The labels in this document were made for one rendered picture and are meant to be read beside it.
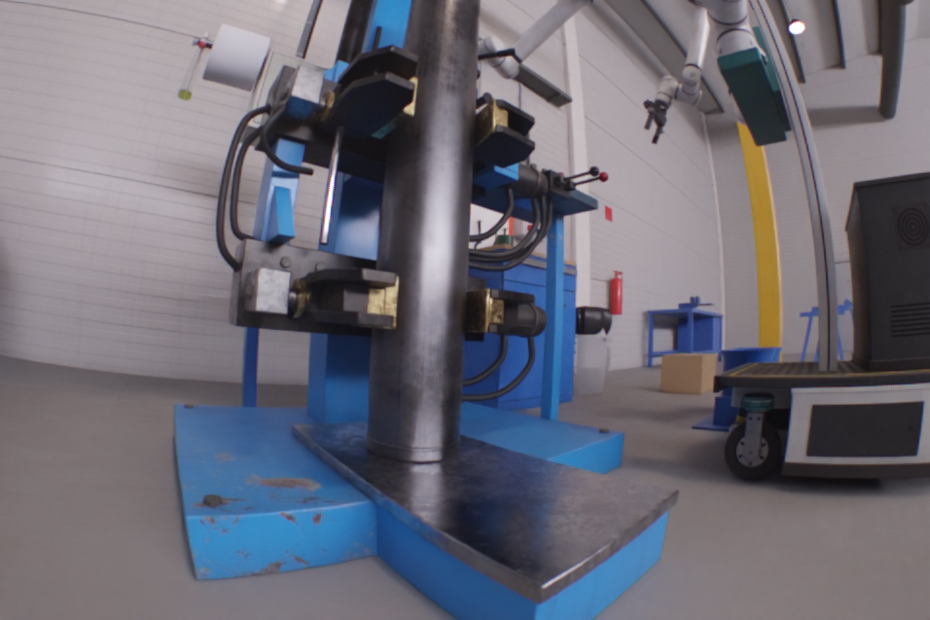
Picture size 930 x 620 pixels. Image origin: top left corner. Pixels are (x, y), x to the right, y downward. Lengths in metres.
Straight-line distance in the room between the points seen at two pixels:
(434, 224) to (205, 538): 0.73
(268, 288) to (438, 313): 0.35
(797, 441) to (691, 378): 2.18
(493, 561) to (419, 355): 0.47
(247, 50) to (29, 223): 1.81
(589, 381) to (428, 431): 2.37
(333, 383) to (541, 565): 0.91
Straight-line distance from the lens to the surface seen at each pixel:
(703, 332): 7.58
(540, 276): 2.51
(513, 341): 2.32
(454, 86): 1.03
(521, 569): 0.52
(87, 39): 3.44
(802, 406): 1.22
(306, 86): 0.99
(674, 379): 3.38
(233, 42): 1.91
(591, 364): 3.14
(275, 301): 0.84
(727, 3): 1.51
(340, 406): 1.30
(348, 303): 0.76
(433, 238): 0.87
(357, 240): 1.31
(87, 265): 2.84
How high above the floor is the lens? 0.43
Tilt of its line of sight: 9 degrees up
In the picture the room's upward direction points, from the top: 3 degrees clockwise
